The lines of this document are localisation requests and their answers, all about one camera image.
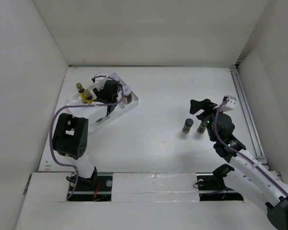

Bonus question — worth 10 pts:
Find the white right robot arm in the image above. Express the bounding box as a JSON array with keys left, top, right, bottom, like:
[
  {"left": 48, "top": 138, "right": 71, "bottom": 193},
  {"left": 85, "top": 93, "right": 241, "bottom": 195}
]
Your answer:
[{"left": 190, "top": 96, "right": 288, "bottom": 230}]

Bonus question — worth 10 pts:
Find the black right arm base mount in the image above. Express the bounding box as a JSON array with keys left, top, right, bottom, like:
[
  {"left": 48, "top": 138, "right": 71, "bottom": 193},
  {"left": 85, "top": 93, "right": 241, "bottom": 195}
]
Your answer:
[{"left": 193, "top": 164, "right": 244, "bottom": 201}]

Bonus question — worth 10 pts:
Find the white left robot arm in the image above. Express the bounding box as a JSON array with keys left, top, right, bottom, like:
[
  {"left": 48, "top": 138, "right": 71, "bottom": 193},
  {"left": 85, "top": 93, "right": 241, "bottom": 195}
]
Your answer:
[{"left": 49, "top": 80, "right": 123, "bottom": 190}]

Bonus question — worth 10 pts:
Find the white divided organizer tray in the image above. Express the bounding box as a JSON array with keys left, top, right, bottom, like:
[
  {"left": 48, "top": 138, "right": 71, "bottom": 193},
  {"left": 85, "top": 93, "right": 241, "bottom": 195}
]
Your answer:
[{"left": 65, "top": 76, "right": 139, "bottom": 134}]

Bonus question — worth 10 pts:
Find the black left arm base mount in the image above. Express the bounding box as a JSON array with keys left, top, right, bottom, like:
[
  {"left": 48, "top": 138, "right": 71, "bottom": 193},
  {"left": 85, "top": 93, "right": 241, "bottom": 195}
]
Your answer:
[{"left": 66, "top": 169, "right": 113, "bottom": 202}]

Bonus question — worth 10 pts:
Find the yellow label bottle gold cap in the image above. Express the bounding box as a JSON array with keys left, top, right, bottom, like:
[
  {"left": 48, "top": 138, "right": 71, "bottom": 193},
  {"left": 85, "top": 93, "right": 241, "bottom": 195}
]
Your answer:
[{"left": 76, "top": 82, "right": 85, "bottom": 96}]

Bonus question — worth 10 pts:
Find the aluminium rail right side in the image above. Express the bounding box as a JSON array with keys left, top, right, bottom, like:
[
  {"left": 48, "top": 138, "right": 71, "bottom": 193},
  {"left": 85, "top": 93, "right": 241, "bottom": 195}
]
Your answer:
[{"left": 229, "top": 65, "right": 282, "bottom": 180}]

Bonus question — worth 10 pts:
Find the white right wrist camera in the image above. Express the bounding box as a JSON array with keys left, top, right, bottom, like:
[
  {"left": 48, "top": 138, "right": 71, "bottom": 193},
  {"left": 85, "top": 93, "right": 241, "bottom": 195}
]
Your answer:
[{"left": 221, "top": 95, "right": 237, "bottom": 112}]

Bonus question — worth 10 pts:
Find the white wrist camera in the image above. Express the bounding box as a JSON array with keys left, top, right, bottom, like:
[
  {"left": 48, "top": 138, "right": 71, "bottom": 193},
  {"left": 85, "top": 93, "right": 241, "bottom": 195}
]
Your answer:
[
  {"left": 221, "top": 95, "right": 237, "bottom": 112},
  {"left": 92, "top": 75, "right": 107, "bottom": 90}
]

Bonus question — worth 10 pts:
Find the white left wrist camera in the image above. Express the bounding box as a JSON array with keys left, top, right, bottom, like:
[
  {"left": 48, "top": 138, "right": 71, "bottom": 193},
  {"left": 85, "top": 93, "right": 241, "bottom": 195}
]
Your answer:
[{"left": 92, "top": 75, "right": 107, "bottom": 90}]

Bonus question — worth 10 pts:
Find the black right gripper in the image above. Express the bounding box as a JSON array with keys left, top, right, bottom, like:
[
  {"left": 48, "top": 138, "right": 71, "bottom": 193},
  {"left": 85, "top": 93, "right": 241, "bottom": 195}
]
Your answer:
[{"left": 190, "top": 98, "right": 228, "bottom": 141}]

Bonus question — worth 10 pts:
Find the brown spice jar dark cap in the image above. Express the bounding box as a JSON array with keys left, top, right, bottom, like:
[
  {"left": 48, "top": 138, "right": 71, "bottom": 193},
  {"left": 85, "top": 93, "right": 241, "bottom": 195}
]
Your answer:
[{"left": 197, "top": 121, "right": 206, "bottom": 134}]

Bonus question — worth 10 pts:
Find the white lid jar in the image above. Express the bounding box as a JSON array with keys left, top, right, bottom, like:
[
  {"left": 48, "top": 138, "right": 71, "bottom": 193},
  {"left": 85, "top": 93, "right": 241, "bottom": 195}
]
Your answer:
[
  {"left": 108, "top": 73, "right": 120, "bottom": 82},
  {"left": 122, "top": 85, "right": 132, "bottom": 104}
]

